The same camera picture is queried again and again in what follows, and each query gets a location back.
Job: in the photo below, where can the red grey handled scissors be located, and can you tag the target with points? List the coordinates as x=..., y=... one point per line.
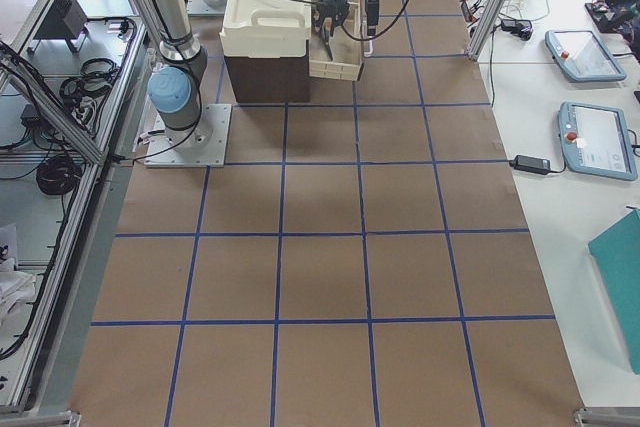
x=326, y=44

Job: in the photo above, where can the wooden drawer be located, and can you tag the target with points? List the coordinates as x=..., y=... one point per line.
x=346, y=60

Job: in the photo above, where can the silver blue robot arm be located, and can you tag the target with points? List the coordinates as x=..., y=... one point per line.
x=175, y=90

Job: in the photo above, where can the grey teach pendant far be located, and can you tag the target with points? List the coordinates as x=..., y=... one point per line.
x=583, y=57

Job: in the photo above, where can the grey teach pendant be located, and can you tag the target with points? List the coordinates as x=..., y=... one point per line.
x=594, y=141
x=583, y=57

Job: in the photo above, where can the black power brick on table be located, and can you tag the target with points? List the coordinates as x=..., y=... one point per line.
x=535, y=165

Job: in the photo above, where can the grey teach pendant near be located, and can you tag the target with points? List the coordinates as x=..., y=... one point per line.
x=594, y=141

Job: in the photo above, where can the teal box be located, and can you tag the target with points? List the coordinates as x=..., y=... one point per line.
x=616, y=251

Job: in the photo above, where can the aluminium frame post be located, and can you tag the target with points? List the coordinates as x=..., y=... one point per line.
x=492, y=2

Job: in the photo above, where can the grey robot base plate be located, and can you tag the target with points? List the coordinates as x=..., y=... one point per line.
x=205, y=147

